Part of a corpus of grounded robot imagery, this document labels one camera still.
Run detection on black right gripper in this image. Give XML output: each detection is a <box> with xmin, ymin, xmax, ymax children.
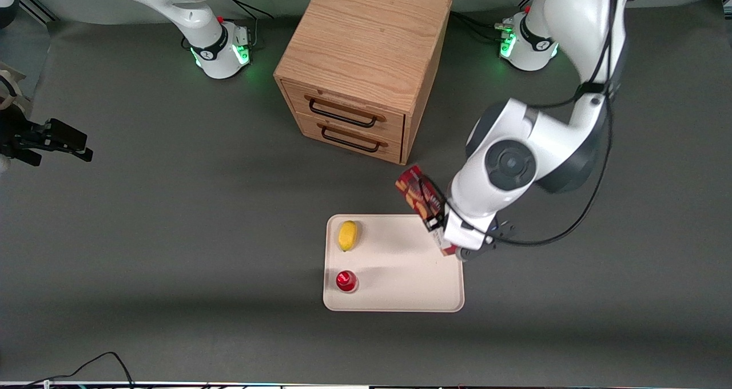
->
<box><xmin>0</xmin><ymin>110</ymin><xmax>93</xmax><ymax>167</ymax></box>

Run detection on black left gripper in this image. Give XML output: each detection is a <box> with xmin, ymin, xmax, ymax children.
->
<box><xmin>424</xmin><ymin>215</ymin><xmax>516</xmax><ymax>262</ymax></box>

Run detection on red cookie box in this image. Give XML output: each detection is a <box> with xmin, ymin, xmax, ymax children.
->
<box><xmin>395</xmin><ymin>165</ymin><xmax>458</xmax><ymax>257</ymax></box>

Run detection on beige plastic tray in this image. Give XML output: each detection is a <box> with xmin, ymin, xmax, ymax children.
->
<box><xmin>323</xmin><ymin>214</ymin><xmax>465</xmax><ymax>313</ymax></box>

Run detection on yellow lemon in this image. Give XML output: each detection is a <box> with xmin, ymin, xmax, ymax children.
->
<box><xmin>337</xmin><ymin>220</ymin><xmax>358</xmax><ymax>252</ymax></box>

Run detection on wooden drawer front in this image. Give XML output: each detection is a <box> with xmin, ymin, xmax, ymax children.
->
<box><xmin>283</xmin><ymin>82</ymin><xmax>405</xmax><ymax>144</ymax></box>
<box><xmin>297</xmin><ymin>113</ymin><xmax>403</xmax><ymax>164</ymax></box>

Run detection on wooden two-drawer cabinet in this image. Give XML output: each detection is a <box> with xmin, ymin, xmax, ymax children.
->
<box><xmin>273</xmin><ymin>0</ymin><xmax>452</xmax><ymax>166</ymax></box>

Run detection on beige wrist mount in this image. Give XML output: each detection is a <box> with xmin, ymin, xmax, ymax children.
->
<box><xmin>0</xmin><ymin>63</ymin><xmax>32</xmax><ymax>115</ymax></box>

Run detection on black drawer handle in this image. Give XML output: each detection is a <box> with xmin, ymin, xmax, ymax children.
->
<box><xmin>321</xmin><ymin>125</ymin><xmax>381</xmax><ymax>153</ymax></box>
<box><xmin>309</xmin><ymin>98</ymin><xmax>379</xmax><ymax>129</ymax></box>

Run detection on black left base cables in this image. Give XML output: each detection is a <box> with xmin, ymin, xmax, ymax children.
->
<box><xmin>451</xmin><ymin>0</ymin><xmax>532</xmax><ymax>43</ymax></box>

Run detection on black base cables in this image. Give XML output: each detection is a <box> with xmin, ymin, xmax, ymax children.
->
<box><xmin>217</xmin><ymin>0</ymin><xmax>275</xmax><ymax>49</ymax></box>
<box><xmin>451</xmin><ymin>0</ymin><xmax>532</xmax><ymax>43</ymax></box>

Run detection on black right base cables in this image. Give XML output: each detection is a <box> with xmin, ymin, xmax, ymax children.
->
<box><xmin>217</xmin><ymin>0</ymin><xmax>275</xmax><ymax>49</ymax></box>

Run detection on black floor cable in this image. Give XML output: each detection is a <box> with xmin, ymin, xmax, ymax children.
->
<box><xmin>23</xmin><ymin>352</ymin><xmax>135</xmax><ymax>389</ymax></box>

